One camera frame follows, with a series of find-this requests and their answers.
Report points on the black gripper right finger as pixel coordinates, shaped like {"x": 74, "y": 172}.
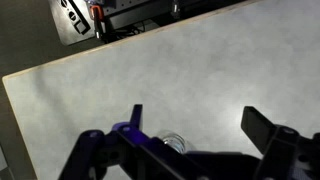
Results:
{"x": 266, "y": 133}

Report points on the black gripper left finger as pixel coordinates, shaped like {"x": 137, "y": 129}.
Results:
{"x": 133, "y": 156}

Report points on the clear glass object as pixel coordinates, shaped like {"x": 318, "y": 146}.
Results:
{"x": 170, "y": 136}

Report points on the silver round tin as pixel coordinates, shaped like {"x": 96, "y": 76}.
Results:
{"x": 182, "y": 146}

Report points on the grey metal base plate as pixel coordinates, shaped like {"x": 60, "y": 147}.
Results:
{"x": 66, "y": 28}

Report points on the black perforated mount frame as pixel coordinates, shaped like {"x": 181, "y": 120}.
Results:
{"x": 133, "y": 10}

